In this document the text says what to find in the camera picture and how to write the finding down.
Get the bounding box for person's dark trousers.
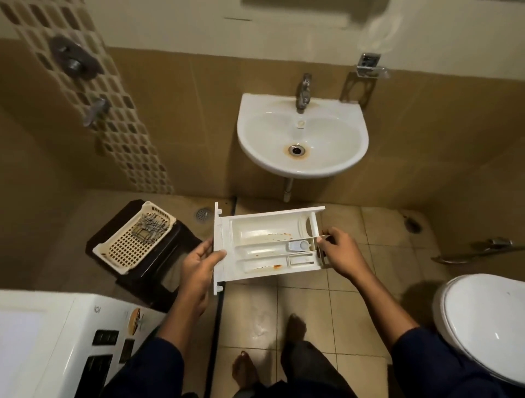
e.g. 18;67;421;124
234;340;358;398

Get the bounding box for dark floor threshold strip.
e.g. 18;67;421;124
203;196;237;398

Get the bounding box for chrome sink faucet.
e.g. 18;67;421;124
295;73;312;114

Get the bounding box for black-lined patterned cloth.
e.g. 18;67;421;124
135;213;171;243

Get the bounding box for white washing machine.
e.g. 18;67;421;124
0;289;167;398

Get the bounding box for person's left hand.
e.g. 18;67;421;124
178;237;228;317

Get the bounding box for chrome shower mixer valve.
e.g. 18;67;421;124
49;36;103;81

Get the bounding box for person's right forearm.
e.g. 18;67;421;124
354;266;509;398

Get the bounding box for chrome wall toothbrush holder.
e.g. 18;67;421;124
354;53;390;79

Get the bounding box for chrome toilet sprayer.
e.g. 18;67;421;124
430;237;525;265

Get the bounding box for white detergent drawer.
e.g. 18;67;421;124
212;201;327;296

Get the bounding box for dark plastic stool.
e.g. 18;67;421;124
85;200;202;312

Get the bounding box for person's left forearm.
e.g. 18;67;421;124
100;295;206;398

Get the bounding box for white ceramic sink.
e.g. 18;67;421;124
236;93;370;179

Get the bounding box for white toilet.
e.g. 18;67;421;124
431;273;525;388

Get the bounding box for white perforated plastic basket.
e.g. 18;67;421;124
92;201;177;276

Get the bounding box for person's left foot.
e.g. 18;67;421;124
231;350;259;390

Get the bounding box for person's right hand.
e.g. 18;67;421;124
316;226;370;284

